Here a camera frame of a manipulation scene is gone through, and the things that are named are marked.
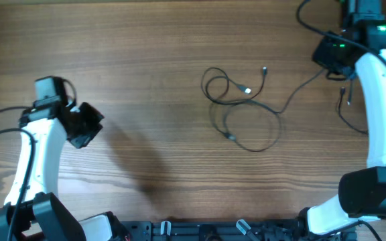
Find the thin black micro-USB cable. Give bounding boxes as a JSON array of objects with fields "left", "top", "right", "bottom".
[{"left": 335, "top": 78, "right": 370, "bottom": 136}]

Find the thick black USB-A cable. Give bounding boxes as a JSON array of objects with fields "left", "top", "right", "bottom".
[{"left": 200, "top": 66, "right": 326, "bottom": 153}]

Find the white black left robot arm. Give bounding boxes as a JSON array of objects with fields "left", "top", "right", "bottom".
[{"left": 0, "top": 76, "right": 131, "bottom": 240}]

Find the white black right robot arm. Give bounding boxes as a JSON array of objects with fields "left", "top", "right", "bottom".
[{"left": 305, "top": 1, "right": 386, "bottom": 238}]

